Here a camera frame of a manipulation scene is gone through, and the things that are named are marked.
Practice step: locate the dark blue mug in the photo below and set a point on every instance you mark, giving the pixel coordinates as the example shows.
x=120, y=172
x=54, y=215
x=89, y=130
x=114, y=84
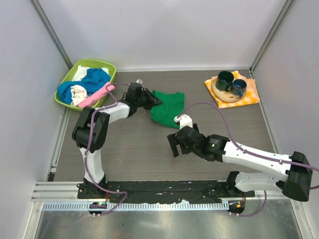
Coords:
x=239, y=87

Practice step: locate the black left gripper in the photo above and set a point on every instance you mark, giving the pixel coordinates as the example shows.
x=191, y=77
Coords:
x=152, y=101

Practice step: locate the pink t shirt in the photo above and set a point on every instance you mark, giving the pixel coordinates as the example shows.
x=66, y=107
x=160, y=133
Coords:
x=95, y=97

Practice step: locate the white slotted cable duct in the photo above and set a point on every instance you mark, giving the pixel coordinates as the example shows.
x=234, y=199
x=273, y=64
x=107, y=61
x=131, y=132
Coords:
x=100, y=206

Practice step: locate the dark green mug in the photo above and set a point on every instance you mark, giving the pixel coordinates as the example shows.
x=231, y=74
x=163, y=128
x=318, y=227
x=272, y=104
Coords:
x=224, y=81

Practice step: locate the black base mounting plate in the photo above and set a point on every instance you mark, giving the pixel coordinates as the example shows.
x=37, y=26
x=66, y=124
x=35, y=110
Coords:
x=162, y=192

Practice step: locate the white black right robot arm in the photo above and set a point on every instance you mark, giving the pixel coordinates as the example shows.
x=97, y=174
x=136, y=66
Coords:
x=288, y=174

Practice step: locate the aluminium frame rail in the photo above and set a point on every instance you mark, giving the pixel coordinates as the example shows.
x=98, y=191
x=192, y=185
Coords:
x=55, y=191

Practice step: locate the blue t shirt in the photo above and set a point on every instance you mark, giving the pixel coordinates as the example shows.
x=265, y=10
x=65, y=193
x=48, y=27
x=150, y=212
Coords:
x=93, y=80

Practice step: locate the orange checkered cloth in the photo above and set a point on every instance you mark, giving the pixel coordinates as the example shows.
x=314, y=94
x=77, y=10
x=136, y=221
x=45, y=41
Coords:
x=251, y=97

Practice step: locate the beige ceramic plate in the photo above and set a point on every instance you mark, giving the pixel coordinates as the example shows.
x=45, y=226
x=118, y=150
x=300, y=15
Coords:
x=224, y=96

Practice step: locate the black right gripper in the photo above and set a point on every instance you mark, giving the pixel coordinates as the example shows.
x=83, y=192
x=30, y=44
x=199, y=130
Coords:
x=173, y=141

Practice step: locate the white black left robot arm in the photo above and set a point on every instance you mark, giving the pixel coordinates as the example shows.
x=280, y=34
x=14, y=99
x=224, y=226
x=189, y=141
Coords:
x=91, y=130

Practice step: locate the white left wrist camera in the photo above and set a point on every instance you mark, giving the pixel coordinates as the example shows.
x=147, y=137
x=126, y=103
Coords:
x=139, y=81

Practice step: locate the green t shirt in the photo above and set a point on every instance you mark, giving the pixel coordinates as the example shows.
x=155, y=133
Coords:
x=172, y=105

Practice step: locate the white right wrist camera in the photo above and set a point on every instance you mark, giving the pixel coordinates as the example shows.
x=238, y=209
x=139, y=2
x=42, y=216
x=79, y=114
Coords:
x=183, y=121

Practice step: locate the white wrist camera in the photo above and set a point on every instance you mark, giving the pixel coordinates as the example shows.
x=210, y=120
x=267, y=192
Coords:
x=183, y=121
x=139, y=81

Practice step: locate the white t shirt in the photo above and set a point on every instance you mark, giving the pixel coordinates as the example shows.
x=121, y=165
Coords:
x=78, y=94

